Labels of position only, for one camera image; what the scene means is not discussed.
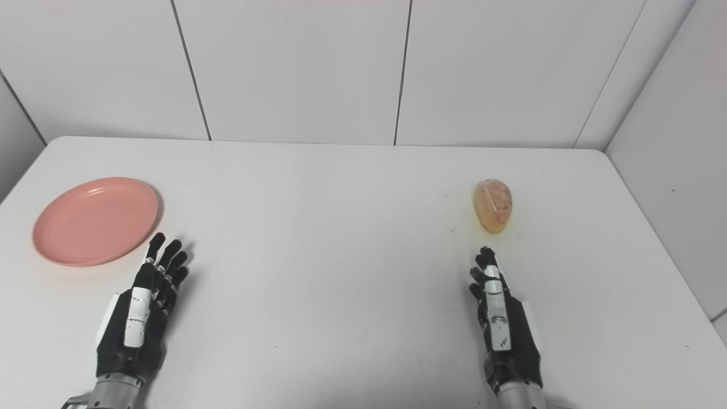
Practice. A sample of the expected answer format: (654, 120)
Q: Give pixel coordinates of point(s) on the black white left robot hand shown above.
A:
(135, 318)

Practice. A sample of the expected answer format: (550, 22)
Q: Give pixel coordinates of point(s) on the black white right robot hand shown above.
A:
(505, 335)

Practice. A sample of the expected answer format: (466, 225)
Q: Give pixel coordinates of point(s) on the pink round plate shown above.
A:
(93, 222)

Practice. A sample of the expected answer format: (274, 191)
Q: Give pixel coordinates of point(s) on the oval bread roll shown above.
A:
(493, 205)

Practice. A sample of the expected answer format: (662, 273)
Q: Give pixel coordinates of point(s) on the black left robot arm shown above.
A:
(116, 395)

